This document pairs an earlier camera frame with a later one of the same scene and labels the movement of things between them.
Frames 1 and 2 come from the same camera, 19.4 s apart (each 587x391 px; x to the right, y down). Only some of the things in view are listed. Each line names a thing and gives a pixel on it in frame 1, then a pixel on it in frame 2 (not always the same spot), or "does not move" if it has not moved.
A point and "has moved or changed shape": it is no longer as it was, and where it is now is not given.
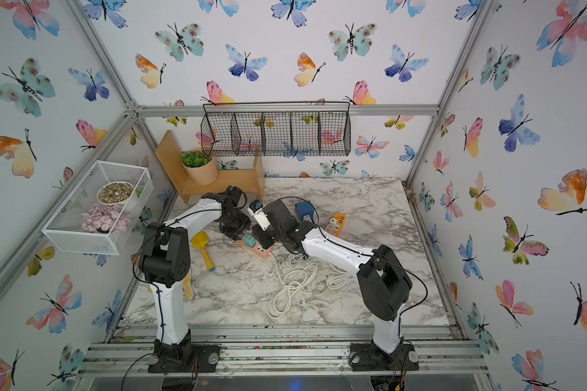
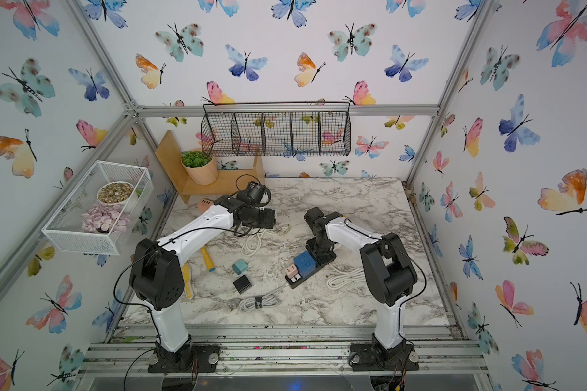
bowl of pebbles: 115,192 does not move
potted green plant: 202,167 does not move
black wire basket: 276,129 does not move
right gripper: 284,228 to 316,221
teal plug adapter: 249,240 to 240,266
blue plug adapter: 303,208 to 306,264
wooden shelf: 251,181 does not move
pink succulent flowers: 105,218 does not move
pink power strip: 257,249 has moved or changed shape
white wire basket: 100,214 does not move
